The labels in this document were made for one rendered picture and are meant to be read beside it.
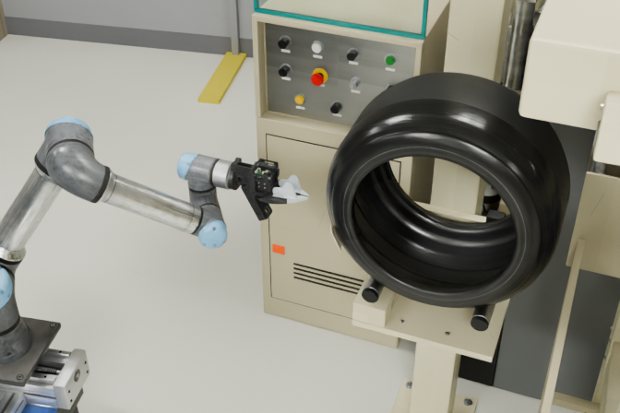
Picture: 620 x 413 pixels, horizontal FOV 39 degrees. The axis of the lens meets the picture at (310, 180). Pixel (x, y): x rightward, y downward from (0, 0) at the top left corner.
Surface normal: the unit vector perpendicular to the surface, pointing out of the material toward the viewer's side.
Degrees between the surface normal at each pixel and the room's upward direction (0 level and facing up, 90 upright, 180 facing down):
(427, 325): 0
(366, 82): 90
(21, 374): 0
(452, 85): 4
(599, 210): 90
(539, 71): 90
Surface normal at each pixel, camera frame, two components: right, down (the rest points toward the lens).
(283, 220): -0.36, 0.54
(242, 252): 0.00, -0.82
